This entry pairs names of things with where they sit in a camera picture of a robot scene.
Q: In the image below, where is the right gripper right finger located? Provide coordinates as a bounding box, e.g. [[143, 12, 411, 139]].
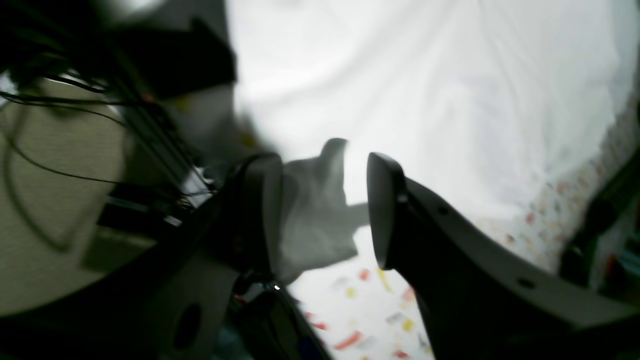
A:
[[366, 153, 639, 360]]

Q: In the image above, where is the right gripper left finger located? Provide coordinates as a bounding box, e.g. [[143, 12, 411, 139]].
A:
[[1, 153, 283, 360]]

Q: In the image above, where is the white T-shirt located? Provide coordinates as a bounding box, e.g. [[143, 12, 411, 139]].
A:
[[226, 0, 639, 272]]

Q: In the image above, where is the terrazzo patterned tablecloth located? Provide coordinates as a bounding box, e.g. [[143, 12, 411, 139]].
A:
[[287, 99, 639, 360]]

